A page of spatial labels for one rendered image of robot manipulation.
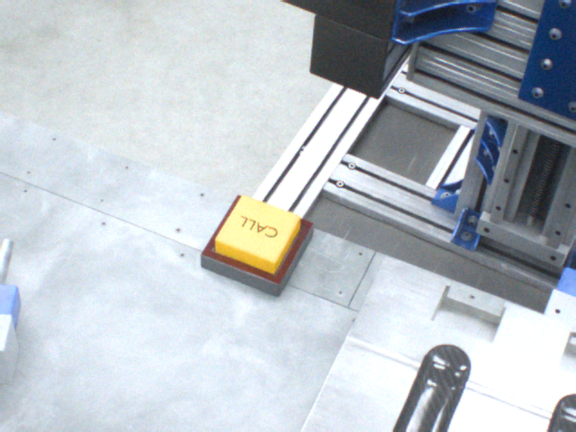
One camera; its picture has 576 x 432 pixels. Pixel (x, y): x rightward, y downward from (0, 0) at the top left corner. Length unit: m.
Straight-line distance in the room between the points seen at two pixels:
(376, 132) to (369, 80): 0.70
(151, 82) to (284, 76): 0.27
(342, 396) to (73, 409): 0.24
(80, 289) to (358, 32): 0.43
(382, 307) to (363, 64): 0.43
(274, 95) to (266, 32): 0.19
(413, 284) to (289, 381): 0.14
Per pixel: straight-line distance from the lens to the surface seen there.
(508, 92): 1.40
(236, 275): 1.08
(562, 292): 1.06
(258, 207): 1.10
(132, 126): 2.32
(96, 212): 1.14
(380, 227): 1.90
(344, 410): 0.93
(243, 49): 2.47
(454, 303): 1.01
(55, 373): 1.04
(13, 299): 1.04
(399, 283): 0.99
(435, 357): 0.96
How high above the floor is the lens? 1.68
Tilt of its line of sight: 51 degrees down
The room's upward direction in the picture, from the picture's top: 5 degrees clockwise
